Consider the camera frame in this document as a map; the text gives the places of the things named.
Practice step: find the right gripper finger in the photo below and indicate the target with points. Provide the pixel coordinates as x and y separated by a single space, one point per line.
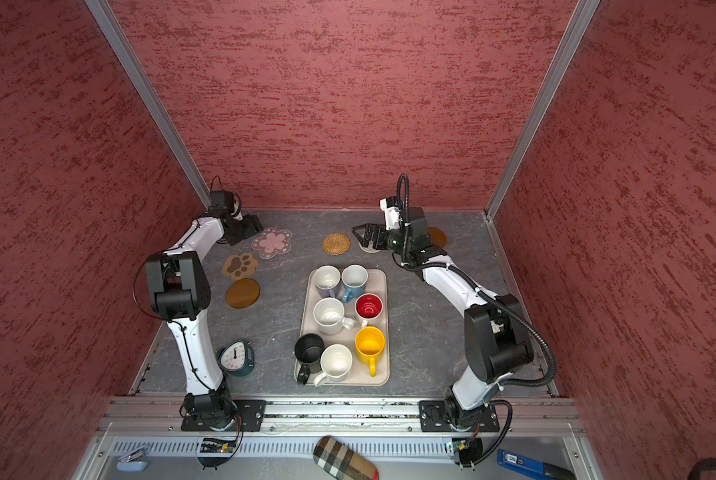
372 244
368 229

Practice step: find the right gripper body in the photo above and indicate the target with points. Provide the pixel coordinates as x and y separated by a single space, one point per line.
396 240

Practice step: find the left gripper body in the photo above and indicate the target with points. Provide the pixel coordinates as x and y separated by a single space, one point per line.
243 228

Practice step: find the brown wicker round coaster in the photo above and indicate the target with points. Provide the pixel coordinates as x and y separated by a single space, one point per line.
336 244

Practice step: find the paw print coaster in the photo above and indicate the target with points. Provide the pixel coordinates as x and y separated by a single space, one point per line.
238 267

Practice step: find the pink flower coaster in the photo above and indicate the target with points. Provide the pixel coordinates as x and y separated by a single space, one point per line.
273 242

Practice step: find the brown glossy round coaster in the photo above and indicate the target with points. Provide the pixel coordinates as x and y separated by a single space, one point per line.
437 237

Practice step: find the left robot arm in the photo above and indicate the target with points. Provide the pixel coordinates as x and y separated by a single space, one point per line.
180 295

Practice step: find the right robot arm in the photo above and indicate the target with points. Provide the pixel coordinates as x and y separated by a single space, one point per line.
501 348

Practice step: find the blue mug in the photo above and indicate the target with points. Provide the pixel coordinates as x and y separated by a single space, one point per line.
354 279

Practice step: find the white mug purple outside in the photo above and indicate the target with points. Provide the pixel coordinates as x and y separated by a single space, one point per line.
327 281

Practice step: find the red mug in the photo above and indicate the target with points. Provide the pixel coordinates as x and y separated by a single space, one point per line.
368 307

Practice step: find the beige serving tray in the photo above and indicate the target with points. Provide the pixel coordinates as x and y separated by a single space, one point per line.
359 375

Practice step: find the white mug centre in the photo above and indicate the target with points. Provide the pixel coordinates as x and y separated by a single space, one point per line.
330 316

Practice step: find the yellow mug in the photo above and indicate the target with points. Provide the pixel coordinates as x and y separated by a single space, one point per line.
370 343

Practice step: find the white mug front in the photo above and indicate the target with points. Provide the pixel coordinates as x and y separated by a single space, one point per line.
336 363

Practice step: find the black mug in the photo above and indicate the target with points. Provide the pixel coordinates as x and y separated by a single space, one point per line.
308 352

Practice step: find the teal alarm clock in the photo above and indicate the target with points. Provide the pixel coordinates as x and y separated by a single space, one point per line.
236 359

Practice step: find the plaid glasses case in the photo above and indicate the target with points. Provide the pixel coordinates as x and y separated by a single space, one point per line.
341 462

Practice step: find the small stapler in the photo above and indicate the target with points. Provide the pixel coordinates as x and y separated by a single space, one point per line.
134 461

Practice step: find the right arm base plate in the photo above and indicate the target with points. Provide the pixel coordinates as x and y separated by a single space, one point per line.
433 416

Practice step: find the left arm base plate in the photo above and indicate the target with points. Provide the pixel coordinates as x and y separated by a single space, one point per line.
250 415

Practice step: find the blue handled tool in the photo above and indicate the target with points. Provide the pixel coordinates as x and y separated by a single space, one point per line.
531 468

